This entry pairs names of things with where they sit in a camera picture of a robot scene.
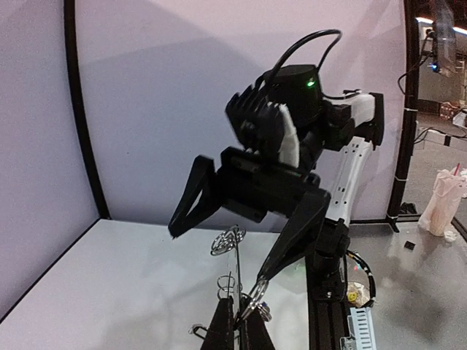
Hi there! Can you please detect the white crumpled plastic bag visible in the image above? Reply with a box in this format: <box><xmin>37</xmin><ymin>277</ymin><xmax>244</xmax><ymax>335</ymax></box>
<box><xmin>418</xmin><ymin>165</ymin><xmax>466</xmax><ymax>243</ymax></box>

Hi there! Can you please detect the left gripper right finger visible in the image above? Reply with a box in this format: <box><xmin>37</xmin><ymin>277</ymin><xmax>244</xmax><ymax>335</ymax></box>
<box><xmin>243</xmin><ymin>313</ymin><xmax>275</xmax><ymax>350</ymax></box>

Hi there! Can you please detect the metal ring disc with keyrings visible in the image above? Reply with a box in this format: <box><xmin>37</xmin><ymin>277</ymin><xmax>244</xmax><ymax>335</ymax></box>
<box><xmin>189</xmin><ymin>225</ymin><xmax>271</xmax><ymax>349</ymax></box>

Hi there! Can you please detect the white slotted cable duct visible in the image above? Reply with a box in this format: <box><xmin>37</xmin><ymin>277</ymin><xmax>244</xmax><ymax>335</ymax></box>
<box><xmin>340</xmin><ymin>308</ymin><xmax>377</xmax><ymax>350</ymax></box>

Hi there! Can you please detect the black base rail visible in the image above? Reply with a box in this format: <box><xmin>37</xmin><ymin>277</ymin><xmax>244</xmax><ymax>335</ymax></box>
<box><xmin>306</xmin><ymin>264</ymin><xmax>350</xmax><ymax>350</ymax></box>

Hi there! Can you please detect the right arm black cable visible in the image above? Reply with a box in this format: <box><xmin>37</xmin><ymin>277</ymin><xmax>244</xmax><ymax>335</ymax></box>
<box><xmin>268</xmin><ymin>29</ymin><xmax>344</xmax><ymax>96</ymax></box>

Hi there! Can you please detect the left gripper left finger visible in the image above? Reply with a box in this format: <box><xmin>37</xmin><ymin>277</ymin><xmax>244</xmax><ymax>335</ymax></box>
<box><xmin>201</xmin><ymin>297</ymin><xmax>234</xmax><ymax>350</ymax></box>

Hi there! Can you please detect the right black frame post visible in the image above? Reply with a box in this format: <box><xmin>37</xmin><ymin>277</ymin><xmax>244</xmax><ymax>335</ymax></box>
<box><xmin>63</xmin><ymin>0</ymin><xmax>111</xmax><ymax>219</ymax></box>

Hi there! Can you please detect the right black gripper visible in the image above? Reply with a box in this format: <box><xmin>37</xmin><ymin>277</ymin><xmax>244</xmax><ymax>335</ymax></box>
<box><xmin>168</xmin><ymin>147</ymin><xmax>331</xmax><ymax>281</ymax></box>

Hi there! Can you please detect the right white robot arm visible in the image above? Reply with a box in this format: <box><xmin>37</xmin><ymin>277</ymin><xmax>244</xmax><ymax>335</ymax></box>
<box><xmin>169</xmin><ymin>65</ymin><xmax>385</xmax><ymax>301</ymax></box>

